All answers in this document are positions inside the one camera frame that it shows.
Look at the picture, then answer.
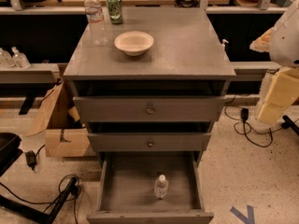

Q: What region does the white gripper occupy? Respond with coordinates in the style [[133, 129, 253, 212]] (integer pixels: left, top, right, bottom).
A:
[[249, 28, 299, 124]]

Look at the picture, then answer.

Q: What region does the small clear plastic bottle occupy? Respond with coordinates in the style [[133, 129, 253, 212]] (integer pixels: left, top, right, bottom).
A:
[[154, 175, 169, 199]]

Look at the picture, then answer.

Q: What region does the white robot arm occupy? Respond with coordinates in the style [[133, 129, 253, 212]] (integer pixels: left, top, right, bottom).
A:
[[249, 0, 299, 125]]

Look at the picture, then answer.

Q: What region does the white pump dispenser bottle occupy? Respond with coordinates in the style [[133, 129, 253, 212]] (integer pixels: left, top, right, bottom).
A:
[[221, 39, 229, 61]]

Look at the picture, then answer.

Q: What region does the grey wooden drawer cabinet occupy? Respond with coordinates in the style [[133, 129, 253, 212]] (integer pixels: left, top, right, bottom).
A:
[[64, 7, 235, 161]]

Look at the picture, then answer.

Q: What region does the tall clear water bottle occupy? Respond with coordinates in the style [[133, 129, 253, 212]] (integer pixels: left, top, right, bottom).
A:
[[84, 0, 107, 45]]

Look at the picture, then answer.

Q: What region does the grey top drawer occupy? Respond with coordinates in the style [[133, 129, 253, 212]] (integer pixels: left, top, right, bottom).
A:
[[74, 97, 224, 122]]

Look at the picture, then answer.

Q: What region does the grey middle drawer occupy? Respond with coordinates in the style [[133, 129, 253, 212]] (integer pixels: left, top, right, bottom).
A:
[[88, 133, 210, 152]]

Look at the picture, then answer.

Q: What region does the grey open bottom drawer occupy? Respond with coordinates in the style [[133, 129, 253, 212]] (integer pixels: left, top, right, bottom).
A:
[[87, 152, 214, 224]]

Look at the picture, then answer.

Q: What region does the clear sanitizer bottle right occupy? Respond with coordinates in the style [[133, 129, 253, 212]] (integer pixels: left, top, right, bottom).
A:
[[12, 47, 31, 69]]

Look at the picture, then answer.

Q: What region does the clear sanitizer bottle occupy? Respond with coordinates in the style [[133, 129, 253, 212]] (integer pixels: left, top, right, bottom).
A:
[[12, 47, 31, 69], [0, 48, 15, 67]]

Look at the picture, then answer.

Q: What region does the clear sanitizer bottle left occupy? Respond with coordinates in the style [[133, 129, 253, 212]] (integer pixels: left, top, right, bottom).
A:
[[0, 48, 15, 67]]

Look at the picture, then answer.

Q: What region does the black power adapter right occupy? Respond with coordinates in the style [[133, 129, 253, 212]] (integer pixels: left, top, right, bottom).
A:
[[240, 108, 249, 121]]

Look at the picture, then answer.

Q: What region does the black power adapter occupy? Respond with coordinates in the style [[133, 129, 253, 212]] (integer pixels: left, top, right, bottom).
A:
[[25, 150, 37, 170], [240, 108, 249, 121]]

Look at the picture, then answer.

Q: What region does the white paper bowl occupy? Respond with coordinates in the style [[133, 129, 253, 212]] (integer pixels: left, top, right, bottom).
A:
[[114, 31, 154, 56]]

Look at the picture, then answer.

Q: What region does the green soda can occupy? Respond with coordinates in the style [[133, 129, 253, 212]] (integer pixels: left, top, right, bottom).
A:
[[107, 0, 123, 24]]

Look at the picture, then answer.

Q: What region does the brown cardboard box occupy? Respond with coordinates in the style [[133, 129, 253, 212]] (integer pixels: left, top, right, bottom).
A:
[[26, 83, 95, 158]]

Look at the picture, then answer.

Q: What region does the black power adapter left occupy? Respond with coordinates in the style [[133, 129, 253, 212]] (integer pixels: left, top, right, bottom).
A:
[[25, 150, 37, 170]]

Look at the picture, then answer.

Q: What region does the black bin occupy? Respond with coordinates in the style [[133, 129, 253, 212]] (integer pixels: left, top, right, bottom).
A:
[[0, 133, 22, 176]]

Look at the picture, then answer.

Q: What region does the black metal stand base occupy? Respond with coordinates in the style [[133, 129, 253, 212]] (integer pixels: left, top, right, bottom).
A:
[[0, 175, 81, 224]]

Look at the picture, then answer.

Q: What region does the black cable on floor left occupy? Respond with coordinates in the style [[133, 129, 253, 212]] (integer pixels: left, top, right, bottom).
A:
[[0, 144, 82, 224]]

